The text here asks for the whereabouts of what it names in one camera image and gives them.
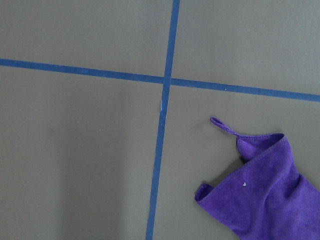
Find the purple microfiber towel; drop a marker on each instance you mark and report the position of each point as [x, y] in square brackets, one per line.
[266, 198]

